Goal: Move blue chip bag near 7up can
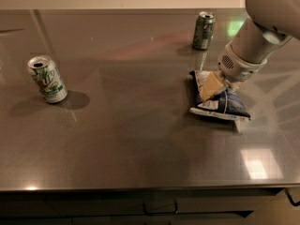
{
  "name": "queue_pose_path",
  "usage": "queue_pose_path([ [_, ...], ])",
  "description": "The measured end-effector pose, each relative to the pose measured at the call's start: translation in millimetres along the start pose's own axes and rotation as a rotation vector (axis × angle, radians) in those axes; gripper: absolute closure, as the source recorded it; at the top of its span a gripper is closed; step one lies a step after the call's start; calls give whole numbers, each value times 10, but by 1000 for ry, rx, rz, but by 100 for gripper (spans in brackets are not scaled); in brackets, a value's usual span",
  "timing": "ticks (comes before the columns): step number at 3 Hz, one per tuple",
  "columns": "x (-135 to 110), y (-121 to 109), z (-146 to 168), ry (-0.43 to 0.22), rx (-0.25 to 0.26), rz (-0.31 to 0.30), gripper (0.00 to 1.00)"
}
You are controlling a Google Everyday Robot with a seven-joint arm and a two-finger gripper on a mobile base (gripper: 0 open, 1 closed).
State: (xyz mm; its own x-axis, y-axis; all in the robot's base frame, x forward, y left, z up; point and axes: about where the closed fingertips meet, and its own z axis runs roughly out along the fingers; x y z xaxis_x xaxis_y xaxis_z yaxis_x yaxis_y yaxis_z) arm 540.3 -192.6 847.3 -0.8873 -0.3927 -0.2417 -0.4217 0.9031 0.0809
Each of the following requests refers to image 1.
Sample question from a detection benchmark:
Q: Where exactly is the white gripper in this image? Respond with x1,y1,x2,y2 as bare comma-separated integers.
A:
200,42,267,101

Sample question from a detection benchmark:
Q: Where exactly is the blue chip bag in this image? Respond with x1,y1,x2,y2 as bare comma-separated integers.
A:
189,70,251,121

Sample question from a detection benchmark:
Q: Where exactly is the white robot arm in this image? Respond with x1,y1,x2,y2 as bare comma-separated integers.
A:
200,0,300,101

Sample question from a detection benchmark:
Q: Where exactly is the green soda can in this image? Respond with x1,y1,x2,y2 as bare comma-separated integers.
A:
192,11,216,50

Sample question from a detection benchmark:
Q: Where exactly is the white 7up can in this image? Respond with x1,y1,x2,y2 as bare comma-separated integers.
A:
27,55,68,103

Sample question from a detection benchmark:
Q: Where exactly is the black side handle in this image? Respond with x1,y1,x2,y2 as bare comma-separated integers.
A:
285,188,300,207

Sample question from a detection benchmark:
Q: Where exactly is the black drawer handle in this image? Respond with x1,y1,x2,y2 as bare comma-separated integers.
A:
142,199,178,216

